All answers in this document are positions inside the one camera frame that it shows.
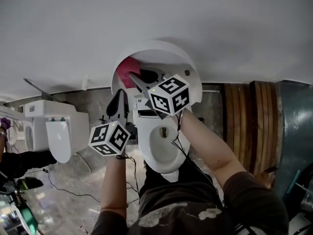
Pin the red cloth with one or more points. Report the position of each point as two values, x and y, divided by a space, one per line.
126 70

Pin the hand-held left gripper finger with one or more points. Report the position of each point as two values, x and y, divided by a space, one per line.
110 108
123 106

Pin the white toilet with tank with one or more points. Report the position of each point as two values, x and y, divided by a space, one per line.
58 114

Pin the grey metal bar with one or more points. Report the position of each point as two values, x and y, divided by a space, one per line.
36 87

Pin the dark green metal structure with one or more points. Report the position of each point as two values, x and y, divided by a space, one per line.
298 131

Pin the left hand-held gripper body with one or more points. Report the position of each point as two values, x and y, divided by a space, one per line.
108 137

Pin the person's left forearm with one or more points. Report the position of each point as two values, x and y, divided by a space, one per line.
113 180

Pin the wooden steps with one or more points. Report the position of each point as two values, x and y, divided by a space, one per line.
244 119

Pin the person's right forearm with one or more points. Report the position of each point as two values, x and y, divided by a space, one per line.
207 146

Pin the white wall water valve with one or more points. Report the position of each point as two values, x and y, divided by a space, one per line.
84 83

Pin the person's dark printed shirt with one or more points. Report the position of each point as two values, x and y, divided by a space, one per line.
249 204

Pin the white toilet lid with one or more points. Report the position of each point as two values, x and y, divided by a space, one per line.
159 54

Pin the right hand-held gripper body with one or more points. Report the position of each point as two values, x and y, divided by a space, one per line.
170 95

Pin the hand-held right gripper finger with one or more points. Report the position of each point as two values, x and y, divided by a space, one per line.
140 83
150 76

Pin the person's black trousers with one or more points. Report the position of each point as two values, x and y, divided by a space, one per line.
156 180

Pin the cluttered work table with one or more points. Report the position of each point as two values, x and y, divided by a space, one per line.
24 219

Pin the purple cloth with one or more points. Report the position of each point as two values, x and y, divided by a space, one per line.
5 123

